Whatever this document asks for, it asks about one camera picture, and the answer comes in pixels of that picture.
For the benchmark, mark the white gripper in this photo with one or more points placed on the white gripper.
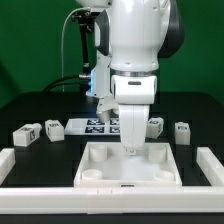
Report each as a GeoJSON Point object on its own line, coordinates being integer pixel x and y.
{"type": "Point", "coordinates": [134, 95]}

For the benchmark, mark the white square tabletop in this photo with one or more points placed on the white square tabletop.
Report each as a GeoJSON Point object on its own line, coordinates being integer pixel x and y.
{"type": "Point", "coordinates": [108, 165]}

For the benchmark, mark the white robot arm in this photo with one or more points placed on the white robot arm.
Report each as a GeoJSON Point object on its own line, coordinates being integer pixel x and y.
{"type": "Point", "coordinates": [130, 37]}

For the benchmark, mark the white U-shaped fence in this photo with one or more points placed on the white U-shaped fence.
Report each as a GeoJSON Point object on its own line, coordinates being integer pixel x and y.
{"type": "Point", "coordinates": [122, 200]}

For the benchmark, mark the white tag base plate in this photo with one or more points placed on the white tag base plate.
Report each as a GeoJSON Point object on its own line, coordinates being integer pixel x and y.
{"type": "Point", "coordinates": [92, 126]}

